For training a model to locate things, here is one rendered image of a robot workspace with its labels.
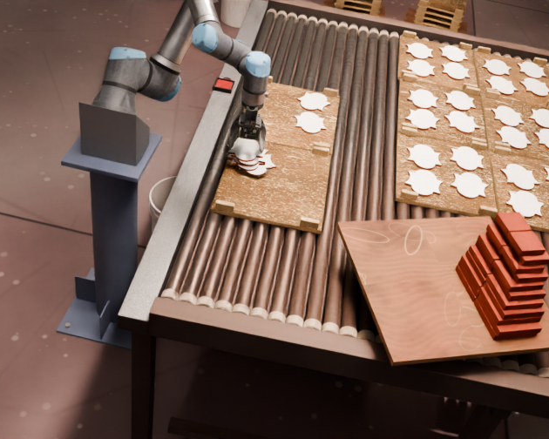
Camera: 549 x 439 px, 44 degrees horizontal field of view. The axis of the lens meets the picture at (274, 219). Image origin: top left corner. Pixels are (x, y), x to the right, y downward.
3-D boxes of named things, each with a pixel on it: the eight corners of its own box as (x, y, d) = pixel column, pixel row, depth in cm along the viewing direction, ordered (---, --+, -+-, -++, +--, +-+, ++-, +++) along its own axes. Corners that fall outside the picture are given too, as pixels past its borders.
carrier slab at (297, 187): (210, 212, 214) (211, 208, 212) (234, 139, 244) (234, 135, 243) (320, 234, 213) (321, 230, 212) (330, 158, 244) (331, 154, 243)
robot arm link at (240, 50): (223, 29, 210) (240, 46, 204) (248, 43, 219) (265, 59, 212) (209, 50, 213) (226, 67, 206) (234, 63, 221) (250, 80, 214)
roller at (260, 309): (246, 332, 186) (247, 320, 183) (317, 24, 333) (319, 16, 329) (263, 335, 186) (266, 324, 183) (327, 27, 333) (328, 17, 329)
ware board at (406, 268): (391, 366, 166) (393, 361, 165) (335, 226, 201) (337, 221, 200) (569, 349, 178) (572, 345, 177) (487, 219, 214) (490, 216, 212)
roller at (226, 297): (210, 324, 186) (211, 313, 183) (297, 21, 333) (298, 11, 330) (227, 327, 186) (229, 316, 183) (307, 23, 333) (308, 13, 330)
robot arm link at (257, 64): (262, 47, 208) (276, 61, 203) (258, 78, 216) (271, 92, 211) (240, 50, 205) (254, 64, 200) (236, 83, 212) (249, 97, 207)
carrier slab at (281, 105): (234, 138, 245) (235, 134, 244) (254, 82, 276) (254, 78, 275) (330, 158, 244) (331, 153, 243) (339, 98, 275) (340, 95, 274)
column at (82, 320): (56, 332, 283) (37, 166, 226) (91, 269, 312) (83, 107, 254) (144, 354, 281) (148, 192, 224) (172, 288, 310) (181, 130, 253)
